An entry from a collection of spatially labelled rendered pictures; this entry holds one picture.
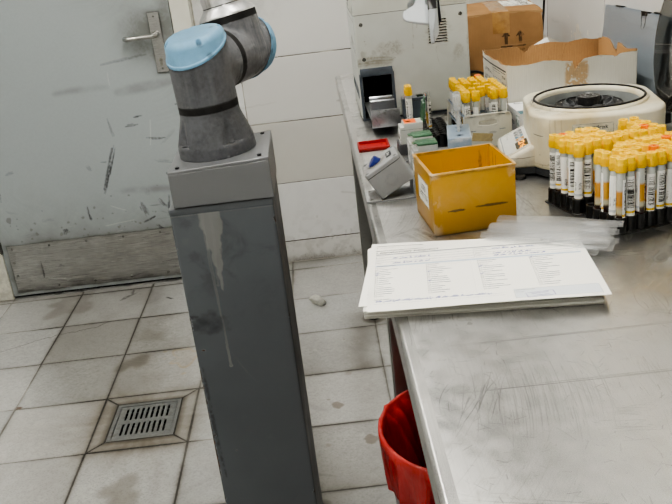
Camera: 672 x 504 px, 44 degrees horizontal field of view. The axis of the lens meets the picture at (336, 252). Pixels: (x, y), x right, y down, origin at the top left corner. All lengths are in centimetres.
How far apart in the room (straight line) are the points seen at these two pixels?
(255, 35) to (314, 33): 169
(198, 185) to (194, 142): 8
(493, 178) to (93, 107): 239
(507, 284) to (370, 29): 110
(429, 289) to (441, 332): 9
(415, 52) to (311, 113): 140
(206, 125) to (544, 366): 88
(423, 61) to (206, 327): 85
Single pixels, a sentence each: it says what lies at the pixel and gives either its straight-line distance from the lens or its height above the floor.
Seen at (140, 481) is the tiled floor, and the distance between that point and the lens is 239.
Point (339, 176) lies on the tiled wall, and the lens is 349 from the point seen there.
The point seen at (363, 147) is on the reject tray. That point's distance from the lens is 184.
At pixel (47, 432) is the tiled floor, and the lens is 273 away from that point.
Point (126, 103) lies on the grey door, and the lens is 342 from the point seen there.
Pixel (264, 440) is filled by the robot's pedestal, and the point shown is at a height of 34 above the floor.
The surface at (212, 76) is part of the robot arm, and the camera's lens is 157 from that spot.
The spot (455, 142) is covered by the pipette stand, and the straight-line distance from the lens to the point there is 145.
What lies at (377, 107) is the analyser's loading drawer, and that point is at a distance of 197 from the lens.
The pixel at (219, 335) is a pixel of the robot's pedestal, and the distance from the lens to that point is 169.
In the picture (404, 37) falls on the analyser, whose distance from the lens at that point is 207.
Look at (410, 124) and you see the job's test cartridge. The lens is 169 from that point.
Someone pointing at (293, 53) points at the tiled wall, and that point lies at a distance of 338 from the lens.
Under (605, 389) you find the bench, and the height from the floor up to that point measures 88.
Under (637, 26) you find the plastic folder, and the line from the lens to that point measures 202.
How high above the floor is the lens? 134
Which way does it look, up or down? 21 degrees down
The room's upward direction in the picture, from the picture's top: 7 degrees counter-clockwise
